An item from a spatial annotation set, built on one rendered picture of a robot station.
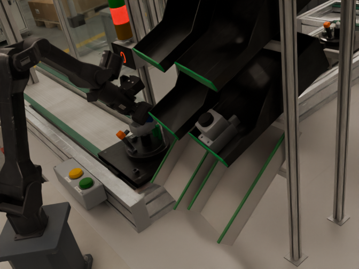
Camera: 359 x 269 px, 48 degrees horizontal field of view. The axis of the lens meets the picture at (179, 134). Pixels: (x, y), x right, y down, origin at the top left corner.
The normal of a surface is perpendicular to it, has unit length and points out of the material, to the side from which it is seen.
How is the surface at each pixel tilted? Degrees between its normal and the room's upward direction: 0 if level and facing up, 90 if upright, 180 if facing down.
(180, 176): 45
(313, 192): 0
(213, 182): 90
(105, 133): 0
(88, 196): 90
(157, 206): 90
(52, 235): 0
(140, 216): 90
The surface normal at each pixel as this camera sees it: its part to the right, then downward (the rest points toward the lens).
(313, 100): 0.62, 0.33
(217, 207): -0.73, -0.32
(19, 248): -0.18, -0.83
